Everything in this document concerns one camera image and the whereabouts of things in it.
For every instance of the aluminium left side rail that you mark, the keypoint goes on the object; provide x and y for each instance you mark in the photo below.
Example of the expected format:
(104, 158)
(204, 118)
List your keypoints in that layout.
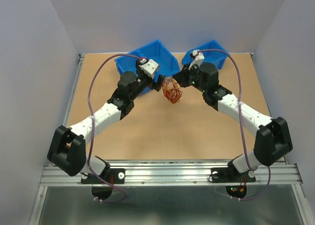
(73, 90)

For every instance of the aluminium rail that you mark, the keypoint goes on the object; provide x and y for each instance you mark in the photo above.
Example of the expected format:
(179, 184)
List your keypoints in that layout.
(177, 173)
(73, 90)

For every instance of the blue bin middle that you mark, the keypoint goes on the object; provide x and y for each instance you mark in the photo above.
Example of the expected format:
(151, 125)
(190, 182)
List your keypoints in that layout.
(168, 64)

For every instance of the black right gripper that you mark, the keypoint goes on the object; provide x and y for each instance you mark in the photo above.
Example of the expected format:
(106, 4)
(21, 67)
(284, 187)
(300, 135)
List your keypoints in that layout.
(181, 77)

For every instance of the blue bin right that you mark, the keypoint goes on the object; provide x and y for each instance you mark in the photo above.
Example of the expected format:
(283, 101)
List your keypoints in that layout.
(215, 57)

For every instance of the metal sheet front panel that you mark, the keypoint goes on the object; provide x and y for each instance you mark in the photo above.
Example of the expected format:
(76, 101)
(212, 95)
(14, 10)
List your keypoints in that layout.
(170, 206)

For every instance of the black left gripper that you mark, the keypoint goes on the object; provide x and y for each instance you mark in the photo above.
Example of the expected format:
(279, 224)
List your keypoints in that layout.
(157, 85)

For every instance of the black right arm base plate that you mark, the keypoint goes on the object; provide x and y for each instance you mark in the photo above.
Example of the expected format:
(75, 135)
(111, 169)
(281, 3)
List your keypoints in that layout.
(228, 175)

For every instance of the aluminium front rail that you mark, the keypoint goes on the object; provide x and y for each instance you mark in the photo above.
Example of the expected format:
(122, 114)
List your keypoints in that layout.
(177, 173)

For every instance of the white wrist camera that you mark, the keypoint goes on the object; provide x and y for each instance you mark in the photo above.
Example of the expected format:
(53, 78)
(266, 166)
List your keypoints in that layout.
(149, 67)
(197, 59)

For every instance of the blue bin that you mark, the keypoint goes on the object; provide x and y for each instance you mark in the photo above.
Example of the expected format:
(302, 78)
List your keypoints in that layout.
(168, 64)
(215, 57)

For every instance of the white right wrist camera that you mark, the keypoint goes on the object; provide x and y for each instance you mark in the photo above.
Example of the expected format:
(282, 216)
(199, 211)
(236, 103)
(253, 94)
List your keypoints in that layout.
(197, 59)

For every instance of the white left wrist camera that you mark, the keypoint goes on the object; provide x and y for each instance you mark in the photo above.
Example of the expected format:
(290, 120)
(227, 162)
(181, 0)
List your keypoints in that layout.
(149, 67)

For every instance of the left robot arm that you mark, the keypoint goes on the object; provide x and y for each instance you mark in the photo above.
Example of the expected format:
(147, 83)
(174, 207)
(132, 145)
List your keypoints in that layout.
(68, 147)

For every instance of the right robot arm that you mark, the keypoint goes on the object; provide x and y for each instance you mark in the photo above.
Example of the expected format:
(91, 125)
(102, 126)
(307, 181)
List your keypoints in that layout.
(272, 137)

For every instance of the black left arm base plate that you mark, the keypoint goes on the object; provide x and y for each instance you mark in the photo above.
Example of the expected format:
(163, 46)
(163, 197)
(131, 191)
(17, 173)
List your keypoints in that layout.
(113, 176)

